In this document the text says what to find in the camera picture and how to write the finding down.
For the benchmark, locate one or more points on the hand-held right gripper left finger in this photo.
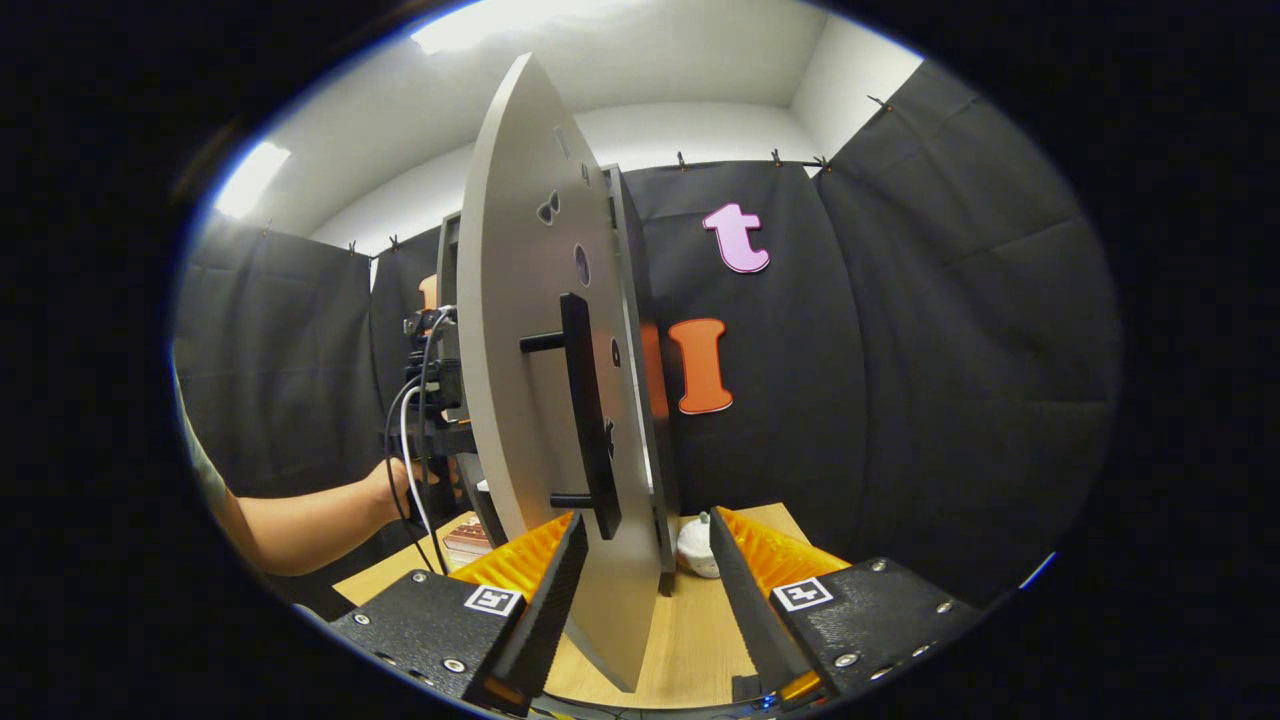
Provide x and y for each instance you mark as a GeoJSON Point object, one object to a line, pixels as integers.
{"type": "Point", "coordinates": [550, 610]}

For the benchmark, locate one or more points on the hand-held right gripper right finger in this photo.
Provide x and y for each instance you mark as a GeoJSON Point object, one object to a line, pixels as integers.
{"type": "Point", "coordinates": [750, 615]}

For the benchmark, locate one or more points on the grey cabinet door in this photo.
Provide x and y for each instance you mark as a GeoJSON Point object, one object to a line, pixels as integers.
{"type": "Point", "coordinates": [520, 300]}

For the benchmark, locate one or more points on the dark grey cabinet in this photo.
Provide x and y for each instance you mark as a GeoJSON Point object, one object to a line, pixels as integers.
{"type": "Point", "coordinates": [630, 260]}

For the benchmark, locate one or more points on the white round jar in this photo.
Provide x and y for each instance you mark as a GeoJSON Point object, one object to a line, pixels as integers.
{"type": "Point", "coordinates": [695, 550]}

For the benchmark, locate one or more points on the person's light shirt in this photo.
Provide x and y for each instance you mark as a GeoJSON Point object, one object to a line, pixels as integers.
{"type": "Point", "coordinates": [205, 470]}

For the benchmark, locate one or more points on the small ceiling light panel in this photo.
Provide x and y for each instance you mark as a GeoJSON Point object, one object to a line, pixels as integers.
{"type": "Point", "coordinates": [250, 180]}

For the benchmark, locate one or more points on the black backdrop cloth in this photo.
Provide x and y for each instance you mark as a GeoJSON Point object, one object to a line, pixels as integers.
{"type": "Point", "coordinates": [900, 350]}

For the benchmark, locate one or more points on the row of cloth clips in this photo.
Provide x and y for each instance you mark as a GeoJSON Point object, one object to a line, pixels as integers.
{"type": "Point", "coordinates": [775, 157]}

